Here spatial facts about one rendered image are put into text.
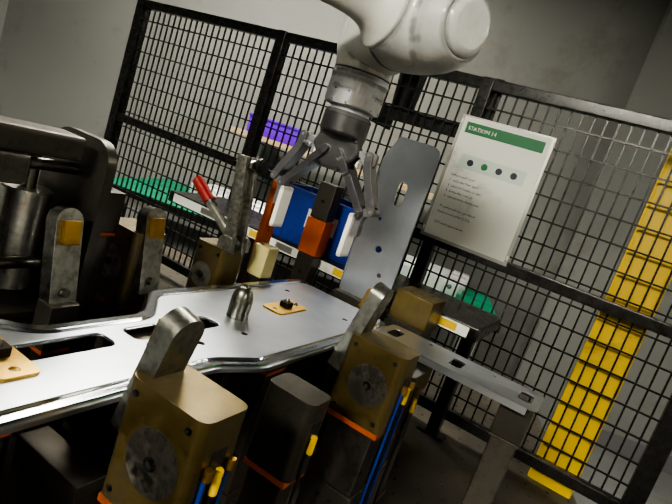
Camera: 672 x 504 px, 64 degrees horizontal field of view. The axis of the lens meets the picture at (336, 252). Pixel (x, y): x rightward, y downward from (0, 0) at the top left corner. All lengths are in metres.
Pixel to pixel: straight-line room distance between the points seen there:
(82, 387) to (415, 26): 0.52
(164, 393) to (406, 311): 0.67
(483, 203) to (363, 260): 0.36
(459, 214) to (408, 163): 0.29
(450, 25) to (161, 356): 0.46
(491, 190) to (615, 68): 2.59
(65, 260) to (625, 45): 3.55
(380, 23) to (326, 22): 3.16
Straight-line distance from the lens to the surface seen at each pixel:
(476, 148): 1.35
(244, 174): 0.93
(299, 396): 0.65
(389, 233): 1.10
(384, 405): 0.75
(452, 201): 1.35
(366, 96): 0.83
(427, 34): 0.67
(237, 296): 0.78
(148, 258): 0.84
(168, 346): 0.47
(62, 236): 0.72
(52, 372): 0.57
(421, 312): 1.04
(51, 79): 4.63
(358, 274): 1.13
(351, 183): 0.83
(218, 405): 0.47
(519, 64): 3.74
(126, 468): 0.51
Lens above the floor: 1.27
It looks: 10 degrees down
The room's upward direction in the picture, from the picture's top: 19 degrees clockwise
